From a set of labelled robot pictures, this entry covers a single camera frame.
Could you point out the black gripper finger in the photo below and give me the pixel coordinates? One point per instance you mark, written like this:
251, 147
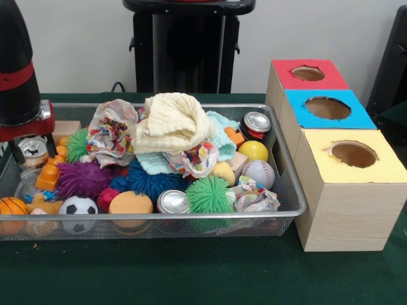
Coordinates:
16, 152
51, 146

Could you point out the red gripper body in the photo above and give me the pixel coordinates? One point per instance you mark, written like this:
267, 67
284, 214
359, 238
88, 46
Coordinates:
28, 130

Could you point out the clear plastic bottle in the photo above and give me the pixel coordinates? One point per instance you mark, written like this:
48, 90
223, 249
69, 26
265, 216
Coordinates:
30, 181

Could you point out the orange toy brick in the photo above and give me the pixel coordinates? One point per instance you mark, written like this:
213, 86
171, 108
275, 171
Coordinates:
47, 178

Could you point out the polka dot cloth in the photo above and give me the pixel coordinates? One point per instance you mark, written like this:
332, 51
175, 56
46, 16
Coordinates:
197, 159
108, 139

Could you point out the cream knitted cloth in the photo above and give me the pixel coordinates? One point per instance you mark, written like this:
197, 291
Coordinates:
171, 124

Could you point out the mint green cloth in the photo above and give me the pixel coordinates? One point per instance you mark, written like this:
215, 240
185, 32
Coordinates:
222, 130

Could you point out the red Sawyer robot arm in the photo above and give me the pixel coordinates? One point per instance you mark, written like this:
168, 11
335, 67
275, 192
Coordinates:
16, 47

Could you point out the shallow clear mesh bin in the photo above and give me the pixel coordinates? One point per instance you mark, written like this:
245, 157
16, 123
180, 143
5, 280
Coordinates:
190, 227

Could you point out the wooden box with three holes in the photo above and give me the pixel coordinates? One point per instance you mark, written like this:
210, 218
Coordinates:
349, 209

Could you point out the purple spiky ball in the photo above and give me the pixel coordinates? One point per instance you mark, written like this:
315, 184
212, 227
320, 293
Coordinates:
86, 179

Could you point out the black and white soccer ball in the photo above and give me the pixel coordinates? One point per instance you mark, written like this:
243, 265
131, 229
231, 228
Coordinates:
78, 208

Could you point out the green spiky ball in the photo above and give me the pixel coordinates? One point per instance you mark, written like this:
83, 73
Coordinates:
210, 195

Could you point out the white baseball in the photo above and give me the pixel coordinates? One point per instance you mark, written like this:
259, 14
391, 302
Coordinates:
258, 174

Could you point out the dark green side tablecloth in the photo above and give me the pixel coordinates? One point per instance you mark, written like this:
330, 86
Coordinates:
397, 117

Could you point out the black chair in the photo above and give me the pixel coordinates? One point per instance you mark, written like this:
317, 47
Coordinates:
391, 57

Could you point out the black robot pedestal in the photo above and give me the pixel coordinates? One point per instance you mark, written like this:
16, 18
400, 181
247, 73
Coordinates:
190, 47

